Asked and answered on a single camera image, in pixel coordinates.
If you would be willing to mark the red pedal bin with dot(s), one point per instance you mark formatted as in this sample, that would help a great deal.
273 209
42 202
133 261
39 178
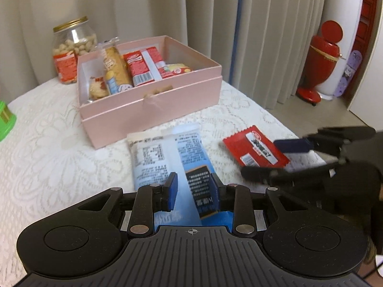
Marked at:
324 62

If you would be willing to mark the flaky pastry packet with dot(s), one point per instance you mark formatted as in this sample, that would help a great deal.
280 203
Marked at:
97 89

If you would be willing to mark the blue snack packet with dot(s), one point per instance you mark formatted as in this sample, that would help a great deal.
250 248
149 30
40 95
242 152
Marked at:
155 155

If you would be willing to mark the white lace tablecloth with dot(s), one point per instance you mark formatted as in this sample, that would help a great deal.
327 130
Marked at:
54 161

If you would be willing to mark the yellow rice cracker packet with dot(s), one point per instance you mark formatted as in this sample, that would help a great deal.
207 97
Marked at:
116 71

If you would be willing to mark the beige curtain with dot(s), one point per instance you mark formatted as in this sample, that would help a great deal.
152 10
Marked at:
269 36

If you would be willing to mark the glass peanut jar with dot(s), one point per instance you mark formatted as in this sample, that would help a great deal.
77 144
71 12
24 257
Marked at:
67 62

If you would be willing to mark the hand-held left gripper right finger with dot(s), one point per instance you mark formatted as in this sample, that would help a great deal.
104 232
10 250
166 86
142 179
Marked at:
216 192

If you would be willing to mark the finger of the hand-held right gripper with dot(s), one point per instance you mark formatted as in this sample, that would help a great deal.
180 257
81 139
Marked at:
291 146
260 173

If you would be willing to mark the red green-striped snack packet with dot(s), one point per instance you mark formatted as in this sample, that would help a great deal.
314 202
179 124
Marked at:
143 65

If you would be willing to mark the red cabinet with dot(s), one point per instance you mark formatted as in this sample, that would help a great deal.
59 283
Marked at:
366 15

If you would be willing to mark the small red packet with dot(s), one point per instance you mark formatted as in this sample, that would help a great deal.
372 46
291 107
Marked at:
255 151

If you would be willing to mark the pink cardboard box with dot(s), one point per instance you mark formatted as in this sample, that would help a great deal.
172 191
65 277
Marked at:
155 113

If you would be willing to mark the green candy dispenser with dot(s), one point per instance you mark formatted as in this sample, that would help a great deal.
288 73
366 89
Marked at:
6 122

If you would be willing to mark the white cylindrical appliance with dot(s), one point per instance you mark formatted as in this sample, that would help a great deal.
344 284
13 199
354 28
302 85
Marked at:
350 37

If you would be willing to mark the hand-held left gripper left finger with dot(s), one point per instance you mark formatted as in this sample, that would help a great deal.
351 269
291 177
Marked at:
172 191

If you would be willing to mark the purple skateboard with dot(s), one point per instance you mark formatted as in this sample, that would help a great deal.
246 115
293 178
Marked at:
348 71

